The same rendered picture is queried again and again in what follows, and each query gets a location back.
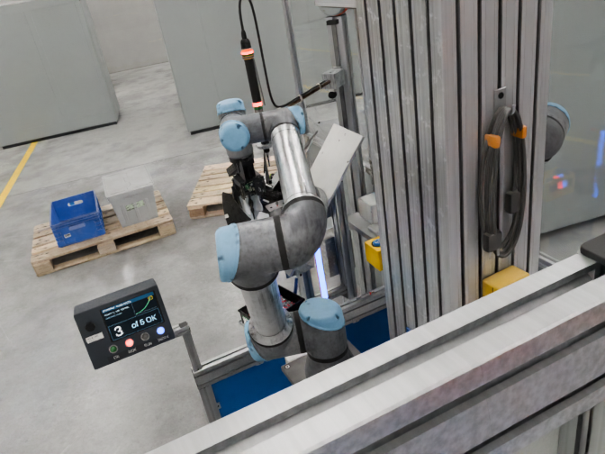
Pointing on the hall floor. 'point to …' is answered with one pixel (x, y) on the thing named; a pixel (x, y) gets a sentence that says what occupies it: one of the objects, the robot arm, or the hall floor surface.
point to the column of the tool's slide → (356, 182)
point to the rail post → (209, 404)
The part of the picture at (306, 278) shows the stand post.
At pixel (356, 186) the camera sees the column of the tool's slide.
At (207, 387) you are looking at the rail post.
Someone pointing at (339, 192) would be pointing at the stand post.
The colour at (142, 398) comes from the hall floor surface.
